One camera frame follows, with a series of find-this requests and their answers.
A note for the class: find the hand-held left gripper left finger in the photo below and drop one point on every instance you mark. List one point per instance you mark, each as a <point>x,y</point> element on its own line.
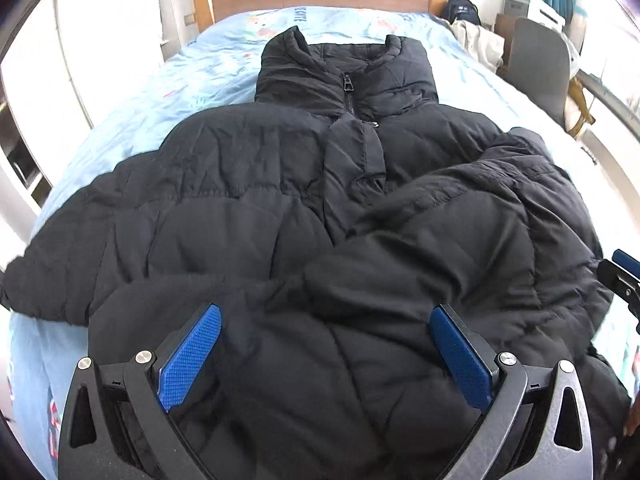
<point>192,355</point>

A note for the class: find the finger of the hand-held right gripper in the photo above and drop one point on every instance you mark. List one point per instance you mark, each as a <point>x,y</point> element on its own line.
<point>624,262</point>

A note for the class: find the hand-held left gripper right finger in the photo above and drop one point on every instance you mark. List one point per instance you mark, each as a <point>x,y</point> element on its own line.
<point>460,355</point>

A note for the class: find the black puffer jacket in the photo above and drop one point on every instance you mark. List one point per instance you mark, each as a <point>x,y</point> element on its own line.
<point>320,200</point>

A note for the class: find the person's right hand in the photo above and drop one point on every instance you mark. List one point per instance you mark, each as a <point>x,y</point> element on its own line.
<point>633,420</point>

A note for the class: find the grey chair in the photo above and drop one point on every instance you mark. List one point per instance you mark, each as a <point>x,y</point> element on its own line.
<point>540,60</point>

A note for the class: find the cardboard box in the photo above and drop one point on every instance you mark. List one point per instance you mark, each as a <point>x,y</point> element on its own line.
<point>504,35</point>

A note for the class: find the white cloth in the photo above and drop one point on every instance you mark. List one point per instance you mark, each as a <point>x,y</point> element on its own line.
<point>480,45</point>

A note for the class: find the white drawer unit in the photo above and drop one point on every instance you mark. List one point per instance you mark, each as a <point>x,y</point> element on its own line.
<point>517,5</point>

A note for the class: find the blue printed bed sheet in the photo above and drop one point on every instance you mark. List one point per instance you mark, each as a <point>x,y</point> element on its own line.
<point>200,70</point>

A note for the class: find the dark cap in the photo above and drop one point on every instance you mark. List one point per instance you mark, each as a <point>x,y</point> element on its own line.
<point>461,9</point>

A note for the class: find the white wardrobe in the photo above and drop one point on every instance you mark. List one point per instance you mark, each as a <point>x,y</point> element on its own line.
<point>100,60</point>

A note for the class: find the metal rail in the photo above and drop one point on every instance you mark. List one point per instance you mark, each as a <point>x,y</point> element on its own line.
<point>612,97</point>

